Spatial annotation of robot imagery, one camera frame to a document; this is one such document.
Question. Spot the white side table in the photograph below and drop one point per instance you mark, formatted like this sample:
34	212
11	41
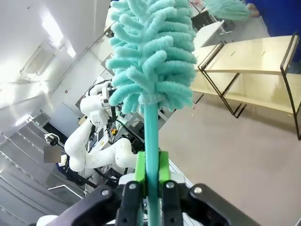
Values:
209	30

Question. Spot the ceiling air vent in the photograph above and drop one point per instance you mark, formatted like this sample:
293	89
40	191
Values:
37	58

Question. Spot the teal microfibre duster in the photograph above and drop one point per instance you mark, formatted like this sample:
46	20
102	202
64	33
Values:
225	9
150	58

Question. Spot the wooden shelf black metal frame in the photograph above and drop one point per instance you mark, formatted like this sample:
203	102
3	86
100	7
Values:
247	56

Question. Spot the ceiling light panel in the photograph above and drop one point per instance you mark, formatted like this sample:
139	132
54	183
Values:
71	51
53	23

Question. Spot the person's right hand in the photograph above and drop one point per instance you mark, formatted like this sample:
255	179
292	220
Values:
253	10

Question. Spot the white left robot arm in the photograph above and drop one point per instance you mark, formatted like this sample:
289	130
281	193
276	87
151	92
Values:
77	150

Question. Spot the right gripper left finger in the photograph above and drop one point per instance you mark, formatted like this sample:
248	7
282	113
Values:
128	207

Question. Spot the person in blue jacket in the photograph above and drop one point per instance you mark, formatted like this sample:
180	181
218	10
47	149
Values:
282	16

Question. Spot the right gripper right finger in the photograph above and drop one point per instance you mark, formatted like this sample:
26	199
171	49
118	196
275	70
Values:
171	207

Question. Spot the black round device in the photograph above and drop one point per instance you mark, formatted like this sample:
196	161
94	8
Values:
51	139

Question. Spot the yellow red emergency stop button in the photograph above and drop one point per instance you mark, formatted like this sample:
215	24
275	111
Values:
114	131

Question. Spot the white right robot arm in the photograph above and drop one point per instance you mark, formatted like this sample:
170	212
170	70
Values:
47	221

